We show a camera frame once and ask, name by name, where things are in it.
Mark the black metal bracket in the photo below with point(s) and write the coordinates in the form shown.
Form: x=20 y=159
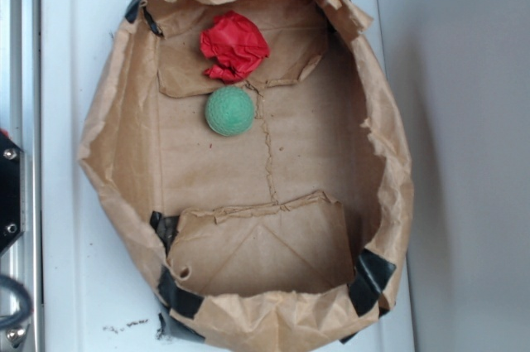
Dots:
x=12 y=192

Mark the brown paper bag tray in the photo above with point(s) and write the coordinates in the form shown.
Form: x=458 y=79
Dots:
x=287 y=237

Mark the red paper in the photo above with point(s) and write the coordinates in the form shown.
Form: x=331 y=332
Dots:
x=236 y=44

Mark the aluminium frame rail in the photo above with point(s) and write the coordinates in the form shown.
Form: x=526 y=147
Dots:
x=22 y=327

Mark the green dimpled ball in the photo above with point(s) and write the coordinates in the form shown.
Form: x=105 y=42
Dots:
x=229 y=111

